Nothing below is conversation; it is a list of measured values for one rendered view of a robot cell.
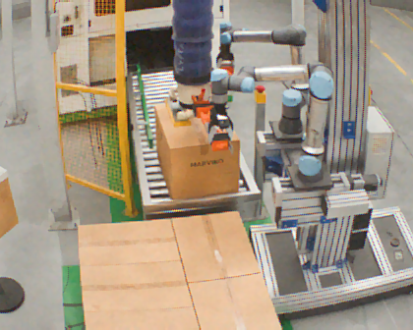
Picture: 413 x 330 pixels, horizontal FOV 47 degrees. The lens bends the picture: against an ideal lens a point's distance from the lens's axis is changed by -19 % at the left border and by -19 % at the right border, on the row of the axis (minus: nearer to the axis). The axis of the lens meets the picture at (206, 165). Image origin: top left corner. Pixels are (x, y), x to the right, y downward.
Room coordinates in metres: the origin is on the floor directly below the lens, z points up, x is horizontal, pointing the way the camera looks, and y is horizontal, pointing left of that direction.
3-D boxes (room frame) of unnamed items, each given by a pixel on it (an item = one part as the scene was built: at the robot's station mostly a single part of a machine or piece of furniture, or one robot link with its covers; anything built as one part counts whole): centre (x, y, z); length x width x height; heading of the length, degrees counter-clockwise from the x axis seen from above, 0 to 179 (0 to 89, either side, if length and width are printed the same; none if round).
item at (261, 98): (3.47, -0.37, 0.50); 0.07 x 0.07 x 1.00; 10
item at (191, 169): (3.14, 0.07, 0.75); 0.60 x 0.40 x 0.40; 13
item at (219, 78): (2.36, -0.07, 1.55); 0.09 x 0.08 x 0.11; 74
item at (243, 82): (2.35, -0.17, 1.54); 0.11 x 0.11 x 0.08; 74
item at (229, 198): (2.81, 0.03, 0.58); 0.70 x 0.03 x 0.06; 100
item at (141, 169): (3.91, 0.55, 0.50); 2.31 x 0.05 x 0.19; 10
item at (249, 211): (2.81, 0.03, 0.48); 0.70 x 0.03 x 0.15; 100
